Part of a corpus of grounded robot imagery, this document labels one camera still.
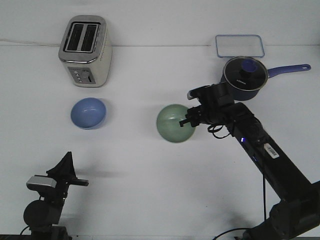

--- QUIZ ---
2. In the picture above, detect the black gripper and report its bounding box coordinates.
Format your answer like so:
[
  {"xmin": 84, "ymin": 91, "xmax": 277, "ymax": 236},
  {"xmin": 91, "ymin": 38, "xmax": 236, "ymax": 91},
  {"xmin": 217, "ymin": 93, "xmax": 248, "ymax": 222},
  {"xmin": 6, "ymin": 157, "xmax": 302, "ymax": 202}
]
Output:
[
  {"xmin": 37, "ymin": 151, "xmax": 89, "ymax": 200},
  {"xmin": 179, "ymin": 83, "xmax": 235, "ymax": 128}
]

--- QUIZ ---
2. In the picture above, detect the green bowl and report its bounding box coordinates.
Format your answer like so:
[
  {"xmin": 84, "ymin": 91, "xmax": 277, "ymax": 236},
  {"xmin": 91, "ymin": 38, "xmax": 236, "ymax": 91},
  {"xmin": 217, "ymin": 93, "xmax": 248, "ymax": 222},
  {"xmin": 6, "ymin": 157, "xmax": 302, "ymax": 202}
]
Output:
[{"xmin": 156, "ymin": 104, "xmax": 196, "ymax": 143}]

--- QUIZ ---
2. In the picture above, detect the blue bowl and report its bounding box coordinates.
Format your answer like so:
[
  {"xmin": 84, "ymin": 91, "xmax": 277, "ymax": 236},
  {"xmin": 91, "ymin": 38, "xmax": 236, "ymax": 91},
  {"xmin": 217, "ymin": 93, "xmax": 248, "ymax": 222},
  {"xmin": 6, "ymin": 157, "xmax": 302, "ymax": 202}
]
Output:
[{"xmin": 70, "ymin": 97, "xmax": 107, "ymax": 130}]

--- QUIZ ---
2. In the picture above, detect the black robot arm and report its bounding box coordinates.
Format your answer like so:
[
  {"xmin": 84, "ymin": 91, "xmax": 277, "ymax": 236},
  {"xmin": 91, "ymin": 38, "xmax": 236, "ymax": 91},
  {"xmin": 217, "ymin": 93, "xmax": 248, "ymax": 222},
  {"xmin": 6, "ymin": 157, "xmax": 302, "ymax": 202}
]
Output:
[
  {"xmin": 23, "ymin": 151, "xmax": 89, "ymax": 240},
  {"xmin": 179, "ymin": 83, "xmax": 320, "ymax": 240}
]

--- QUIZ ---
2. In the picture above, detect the glass pot lid blue knob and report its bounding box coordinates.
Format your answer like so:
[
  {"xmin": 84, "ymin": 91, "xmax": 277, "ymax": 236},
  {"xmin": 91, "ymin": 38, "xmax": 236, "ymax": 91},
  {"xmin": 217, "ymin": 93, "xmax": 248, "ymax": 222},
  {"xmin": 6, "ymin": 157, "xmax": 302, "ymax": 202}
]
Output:
[{"xmin": 222, "ymin": 56, "xmax": 268, "ymax": 91}]

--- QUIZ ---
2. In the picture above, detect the silver two-slot toaster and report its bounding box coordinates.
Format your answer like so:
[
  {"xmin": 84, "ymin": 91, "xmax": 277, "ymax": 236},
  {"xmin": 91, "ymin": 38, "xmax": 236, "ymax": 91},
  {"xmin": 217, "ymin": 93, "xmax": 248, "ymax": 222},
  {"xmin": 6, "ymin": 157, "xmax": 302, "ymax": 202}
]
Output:
[{"xmin": 58, "ymin": 15, "xmax": 113, "ymax": 88}]

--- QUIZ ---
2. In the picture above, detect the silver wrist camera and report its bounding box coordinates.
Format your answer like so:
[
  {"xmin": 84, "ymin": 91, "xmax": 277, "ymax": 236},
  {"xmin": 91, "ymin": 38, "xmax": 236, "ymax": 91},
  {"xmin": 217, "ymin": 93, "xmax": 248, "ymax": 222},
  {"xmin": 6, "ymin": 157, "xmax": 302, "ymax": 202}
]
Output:
[
  {"xmin": 26, "ymin": 175, "xmax": 57, "ymax": 191},
  {"xmin": 187, "ymin": 85, "xmax": 211, "ymax": 100}
]

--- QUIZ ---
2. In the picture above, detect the blue saucepan with handle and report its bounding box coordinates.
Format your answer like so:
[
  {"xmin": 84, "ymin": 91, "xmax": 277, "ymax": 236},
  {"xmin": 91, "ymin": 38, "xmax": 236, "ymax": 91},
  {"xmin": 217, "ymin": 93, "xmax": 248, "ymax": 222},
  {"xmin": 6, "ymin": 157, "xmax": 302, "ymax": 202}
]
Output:
[{"xmin": 220, "ymin": 64, "xmax": 312, "ymax": 101}]

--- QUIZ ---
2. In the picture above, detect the white toaster power cord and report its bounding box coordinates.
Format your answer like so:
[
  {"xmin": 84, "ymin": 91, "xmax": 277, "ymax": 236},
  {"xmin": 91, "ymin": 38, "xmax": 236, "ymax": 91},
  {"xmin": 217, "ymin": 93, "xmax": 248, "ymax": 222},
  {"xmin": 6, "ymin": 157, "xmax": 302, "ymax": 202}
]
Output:
[{"xmin": 0, "ymin": 38, "xmax": 62, "ymax": 47}]

